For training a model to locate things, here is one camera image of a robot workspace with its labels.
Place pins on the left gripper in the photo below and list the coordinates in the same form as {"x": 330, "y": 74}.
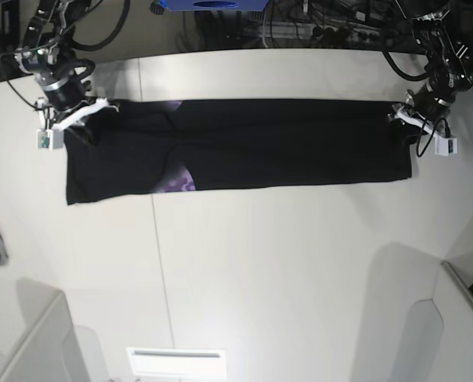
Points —
{"x": 428, "y": 107}

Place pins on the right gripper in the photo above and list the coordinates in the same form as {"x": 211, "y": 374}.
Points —
{"x": 67, "y": 103}

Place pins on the black T-shirt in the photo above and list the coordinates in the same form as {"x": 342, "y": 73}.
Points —
{"x": 199, "y": 145}

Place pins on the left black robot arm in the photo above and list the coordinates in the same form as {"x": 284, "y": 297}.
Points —
{"x": 449, "y": 69}

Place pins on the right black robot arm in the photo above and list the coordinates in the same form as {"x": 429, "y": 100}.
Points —
{"x": 48, "y": 53}

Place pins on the white power strip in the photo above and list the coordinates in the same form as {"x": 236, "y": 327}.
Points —
{"x": 314, "y": 32}

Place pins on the black panel on floor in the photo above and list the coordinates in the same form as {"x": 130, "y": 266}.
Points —
{"x": 10, "y": 23}

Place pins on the blue box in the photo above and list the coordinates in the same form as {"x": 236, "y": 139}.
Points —
{"x": 223, "y": 5}

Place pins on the white table divider panel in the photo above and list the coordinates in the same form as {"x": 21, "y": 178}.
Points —
{"x": 48, "y": 350}

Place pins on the white slotted tray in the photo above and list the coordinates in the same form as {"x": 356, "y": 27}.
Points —
{"x": 178, "y": 363}

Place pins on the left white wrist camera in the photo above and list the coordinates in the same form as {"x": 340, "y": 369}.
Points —
{"x": 446, "y": 146}

